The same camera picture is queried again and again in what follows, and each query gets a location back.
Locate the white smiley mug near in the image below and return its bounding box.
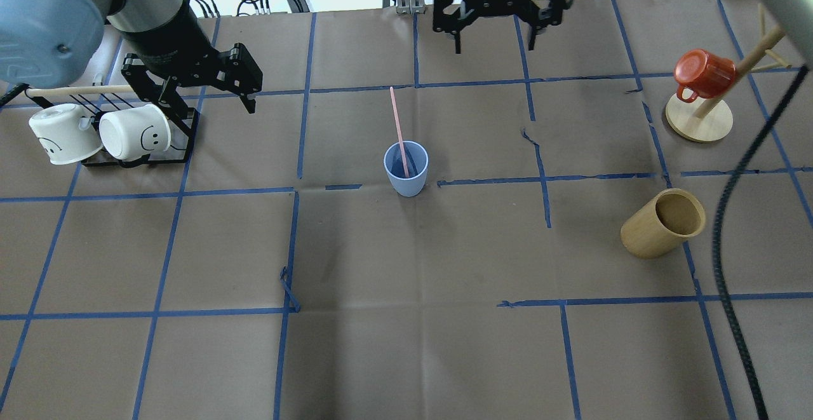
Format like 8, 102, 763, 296
98, 104, 171, 161

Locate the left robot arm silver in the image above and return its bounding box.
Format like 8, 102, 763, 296
1, 0, 262, 123

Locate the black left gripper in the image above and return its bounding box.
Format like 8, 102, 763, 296
121, 43, 264, 130

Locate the white mug far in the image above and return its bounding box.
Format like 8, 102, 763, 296
29, 104, 104, 165

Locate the pink chopstick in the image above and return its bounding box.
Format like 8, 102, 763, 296
389, 85, 410, 179

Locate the bamboo chopstick holder cup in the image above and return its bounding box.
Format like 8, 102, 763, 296
619, 188, 706, 260

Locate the light blue plastic cup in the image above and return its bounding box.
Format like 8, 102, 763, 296
383, 141, 429, 198

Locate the orange red mug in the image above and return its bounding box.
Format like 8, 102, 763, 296
673, 48, 737, 104

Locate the wooden mug tree stand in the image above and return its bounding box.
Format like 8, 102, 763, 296
664, 5, 792, 143

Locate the black wire mug rack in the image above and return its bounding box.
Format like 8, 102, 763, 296
60, 86, 199, 170

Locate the wooden rack handle rod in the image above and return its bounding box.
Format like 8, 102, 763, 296
24, 85, 135, 98

